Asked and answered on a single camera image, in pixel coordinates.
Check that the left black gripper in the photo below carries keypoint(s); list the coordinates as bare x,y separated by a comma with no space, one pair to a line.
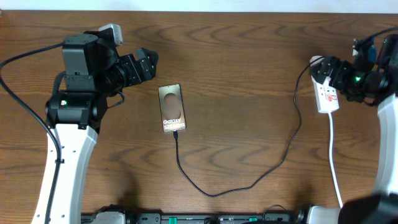
150,68

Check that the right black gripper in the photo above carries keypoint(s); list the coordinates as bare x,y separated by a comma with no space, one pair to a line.
342,67

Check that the Galaxy S25 Ultra smartphone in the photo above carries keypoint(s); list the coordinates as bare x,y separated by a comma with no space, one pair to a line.
171,108

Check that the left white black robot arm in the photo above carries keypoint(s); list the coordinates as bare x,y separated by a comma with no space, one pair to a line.
94,71

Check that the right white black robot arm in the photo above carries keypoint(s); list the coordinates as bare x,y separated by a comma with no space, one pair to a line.
370,79

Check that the white USB charger adapter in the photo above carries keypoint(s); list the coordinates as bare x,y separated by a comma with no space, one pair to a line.
315,60

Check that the white power strip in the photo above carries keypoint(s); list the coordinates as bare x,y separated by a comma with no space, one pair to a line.
326,96

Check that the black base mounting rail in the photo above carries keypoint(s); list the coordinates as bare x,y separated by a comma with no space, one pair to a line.
117,214

